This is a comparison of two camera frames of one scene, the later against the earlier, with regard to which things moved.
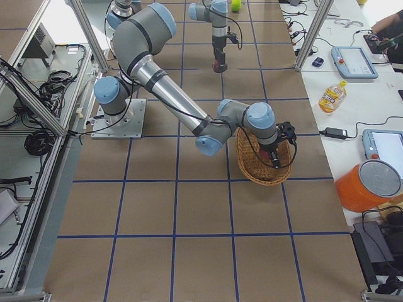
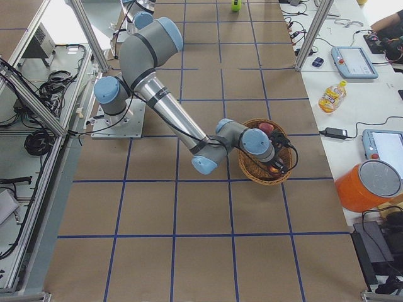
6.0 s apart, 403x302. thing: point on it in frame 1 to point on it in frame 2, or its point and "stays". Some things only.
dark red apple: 216,65 to 274,170
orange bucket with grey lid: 367,184 stays
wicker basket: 257,163 stays
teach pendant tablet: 353,62 stays
